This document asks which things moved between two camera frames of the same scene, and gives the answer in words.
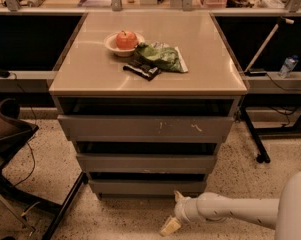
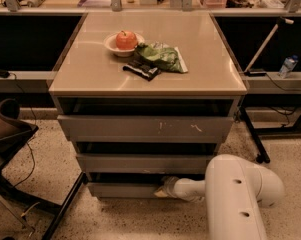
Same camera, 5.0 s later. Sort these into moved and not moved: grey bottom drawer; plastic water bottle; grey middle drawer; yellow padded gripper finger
Moved: yellow padded gripper finger
Not moved: grey middle drawer; plastic water bottle; grey bottom drawer
